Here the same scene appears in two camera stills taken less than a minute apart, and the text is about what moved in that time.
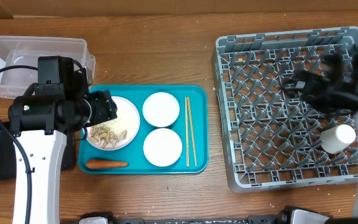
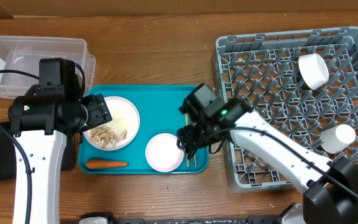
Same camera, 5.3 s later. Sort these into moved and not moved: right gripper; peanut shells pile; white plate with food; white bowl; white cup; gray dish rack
Moved: right gripper; white bowl
Not moved: white cup; white plate with food; gray dish rack; peanut shells pile
